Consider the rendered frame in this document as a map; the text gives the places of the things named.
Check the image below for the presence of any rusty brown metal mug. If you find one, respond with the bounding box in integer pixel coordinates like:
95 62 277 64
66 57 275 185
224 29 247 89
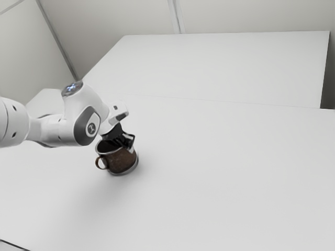
94 133 139 176

